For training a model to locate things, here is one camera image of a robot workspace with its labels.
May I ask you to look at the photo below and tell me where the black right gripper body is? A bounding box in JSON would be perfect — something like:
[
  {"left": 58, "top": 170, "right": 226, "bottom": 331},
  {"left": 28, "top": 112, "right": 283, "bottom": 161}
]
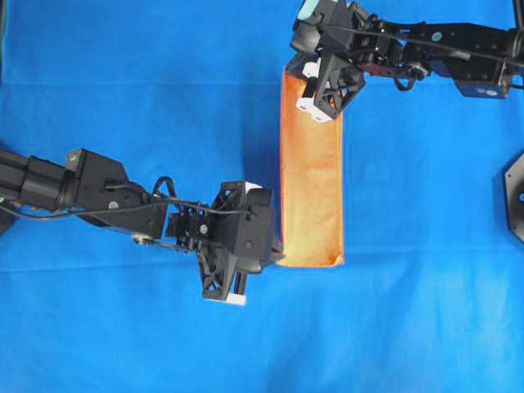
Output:
[{"left": 296, "top": 54, "right": 365, "bottom": 122}]

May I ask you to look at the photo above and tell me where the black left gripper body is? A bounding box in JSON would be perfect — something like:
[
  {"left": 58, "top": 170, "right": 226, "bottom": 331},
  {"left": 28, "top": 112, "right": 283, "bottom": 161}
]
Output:
[{"left": 197, "top": 181, "right": 266, "bottom": 305}]

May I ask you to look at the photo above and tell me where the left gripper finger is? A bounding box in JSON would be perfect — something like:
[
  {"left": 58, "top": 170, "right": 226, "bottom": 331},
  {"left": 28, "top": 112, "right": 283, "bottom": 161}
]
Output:
[{"left": 267, "top": 237, "right": 285, "bottom": 264}]

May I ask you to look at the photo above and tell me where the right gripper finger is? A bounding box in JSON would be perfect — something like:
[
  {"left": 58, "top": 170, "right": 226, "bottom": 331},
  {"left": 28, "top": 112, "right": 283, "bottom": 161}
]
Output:
[{"left": 285, "top": 53, "right": 319, "bottom": 77}]

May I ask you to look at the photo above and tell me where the orange towel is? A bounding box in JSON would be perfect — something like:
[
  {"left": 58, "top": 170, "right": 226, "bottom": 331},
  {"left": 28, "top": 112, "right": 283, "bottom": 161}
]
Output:
[{"left": 278, "top": 71, "right": 344, "bottom": 268}]

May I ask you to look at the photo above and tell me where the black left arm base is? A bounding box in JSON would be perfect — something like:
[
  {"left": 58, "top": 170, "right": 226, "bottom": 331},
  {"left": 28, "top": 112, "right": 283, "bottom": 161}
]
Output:
[{"left": 0, "top": 196, "right": 16, "bottom": 236}]

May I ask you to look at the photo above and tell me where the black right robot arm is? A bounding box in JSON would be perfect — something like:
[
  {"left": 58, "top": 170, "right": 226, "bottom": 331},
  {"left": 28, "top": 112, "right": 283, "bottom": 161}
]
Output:
[{"left": 286, "top": 3, "right": 523, "bottom": 122}]

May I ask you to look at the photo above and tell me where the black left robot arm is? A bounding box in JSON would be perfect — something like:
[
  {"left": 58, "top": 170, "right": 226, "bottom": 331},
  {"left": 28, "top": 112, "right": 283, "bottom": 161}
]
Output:
[{"left": 1, "top": 149, "right": 284, "bottom": 305}]

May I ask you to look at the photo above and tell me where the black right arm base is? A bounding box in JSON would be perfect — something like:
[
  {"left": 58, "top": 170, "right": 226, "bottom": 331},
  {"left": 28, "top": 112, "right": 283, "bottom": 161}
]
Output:
[{"left": 493, "top": 150, "right": 523, "bottom": 249}]

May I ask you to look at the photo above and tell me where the blue table cloth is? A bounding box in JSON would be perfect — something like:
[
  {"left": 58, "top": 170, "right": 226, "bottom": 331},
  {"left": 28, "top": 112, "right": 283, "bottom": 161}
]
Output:
[{"left": 1, "top": 1, "right": 523, "bottom": 392}]

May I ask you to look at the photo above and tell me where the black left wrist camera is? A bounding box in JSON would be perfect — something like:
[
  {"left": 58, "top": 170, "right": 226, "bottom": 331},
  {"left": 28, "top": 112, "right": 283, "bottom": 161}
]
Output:
[{"left": 211, "top": 182, "right": 276, "bottom": 273}]

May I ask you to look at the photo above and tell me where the right wrist camera teal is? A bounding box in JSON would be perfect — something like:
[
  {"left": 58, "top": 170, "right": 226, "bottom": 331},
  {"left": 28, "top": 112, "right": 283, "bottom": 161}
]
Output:
[{"left": 291, "top": 0, "right": 369, "bottom": 55}]

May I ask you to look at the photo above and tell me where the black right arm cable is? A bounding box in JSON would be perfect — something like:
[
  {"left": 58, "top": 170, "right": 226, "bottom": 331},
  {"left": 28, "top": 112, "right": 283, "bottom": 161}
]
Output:
[{"left": 327, "top": 22, "right": 524, "bottom": 93}]

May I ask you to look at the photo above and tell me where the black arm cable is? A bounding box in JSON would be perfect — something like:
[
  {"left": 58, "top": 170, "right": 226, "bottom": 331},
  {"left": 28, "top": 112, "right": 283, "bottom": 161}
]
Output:
[
  {"left": 327, "top": 22, "right": 524, "bottom": 93},
  {"left": 0, "top": 175, "right": 246, "bottom": 224}
]

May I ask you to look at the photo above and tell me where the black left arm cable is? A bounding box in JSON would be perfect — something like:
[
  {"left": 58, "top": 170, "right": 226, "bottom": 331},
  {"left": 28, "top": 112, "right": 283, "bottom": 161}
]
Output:
[{"left": 0, "top": 175, "right": 246, "bottom": 224}]

